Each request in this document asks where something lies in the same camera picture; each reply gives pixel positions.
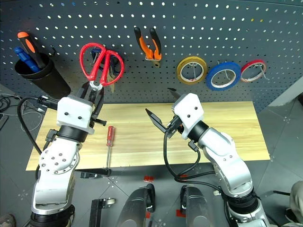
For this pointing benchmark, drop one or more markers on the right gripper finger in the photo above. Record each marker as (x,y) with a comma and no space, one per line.
(174,93)
(156,120)

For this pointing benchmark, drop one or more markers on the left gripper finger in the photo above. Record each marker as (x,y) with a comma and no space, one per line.
(84,91)
(100,101)

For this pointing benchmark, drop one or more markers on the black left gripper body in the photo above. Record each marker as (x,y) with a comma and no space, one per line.
(98,121)

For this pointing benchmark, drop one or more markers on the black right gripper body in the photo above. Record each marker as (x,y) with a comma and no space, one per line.
(174,126)

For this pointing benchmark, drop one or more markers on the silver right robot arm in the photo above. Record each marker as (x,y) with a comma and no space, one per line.
(225,163)

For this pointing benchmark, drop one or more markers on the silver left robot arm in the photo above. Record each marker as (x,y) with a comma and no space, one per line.
(55,170)

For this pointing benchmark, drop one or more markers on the yellow tape roll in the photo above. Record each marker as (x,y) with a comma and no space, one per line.
(181,75)

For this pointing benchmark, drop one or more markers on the silver pegboard hook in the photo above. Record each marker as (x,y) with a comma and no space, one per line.
(226,74)
(194,69)
(262,71)

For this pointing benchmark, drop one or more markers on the blue tape roll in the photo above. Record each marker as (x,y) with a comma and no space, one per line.
(209,81)

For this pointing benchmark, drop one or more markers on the black pegboard hook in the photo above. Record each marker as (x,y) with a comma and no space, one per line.
(53,50)

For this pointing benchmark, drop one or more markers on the dark grey perforated pegboard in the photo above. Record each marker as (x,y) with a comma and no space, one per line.
(213,35)

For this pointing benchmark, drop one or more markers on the red tape roll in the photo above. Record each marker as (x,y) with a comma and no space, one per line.
(246,67)

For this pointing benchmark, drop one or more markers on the black cylindrical tool cup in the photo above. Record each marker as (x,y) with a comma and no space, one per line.
(50,80)

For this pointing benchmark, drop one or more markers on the orange and black pliers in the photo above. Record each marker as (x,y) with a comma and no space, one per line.
(151,50)

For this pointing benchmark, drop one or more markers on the black table clamp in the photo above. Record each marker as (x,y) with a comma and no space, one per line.
(94,173)

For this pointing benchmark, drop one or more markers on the small red floor object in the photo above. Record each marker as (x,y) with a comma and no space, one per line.
(148,179)

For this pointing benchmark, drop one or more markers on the orange and black screwdriver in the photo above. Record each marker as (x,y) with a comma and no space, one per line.
(30,47)

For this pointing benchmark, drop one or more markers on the dark rounded shape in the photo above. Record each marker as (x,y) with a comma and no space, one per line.
(138,208)
(195,208)

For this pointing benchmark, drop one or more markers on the grey brown shoe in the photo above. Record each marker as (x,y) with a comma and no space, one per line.
(7,221)

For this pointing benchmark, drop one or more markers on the beige trouser leg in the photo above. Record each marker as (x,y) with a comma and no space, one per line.
(297,201)

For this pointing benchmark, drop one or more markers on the black and white shoe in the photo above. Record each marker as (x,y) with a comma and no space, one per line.
(290,215)

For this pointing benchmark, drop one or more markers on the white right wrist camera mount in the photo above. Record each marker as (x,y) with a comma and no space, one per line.
(189,111)

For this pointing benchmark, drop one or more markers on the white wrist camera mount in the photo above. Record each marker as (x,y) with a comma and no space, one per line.
(189,111)
(73,111)

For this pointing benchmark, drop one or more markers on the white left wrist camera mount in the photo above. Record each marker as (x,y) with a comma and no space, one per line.
(73,111)

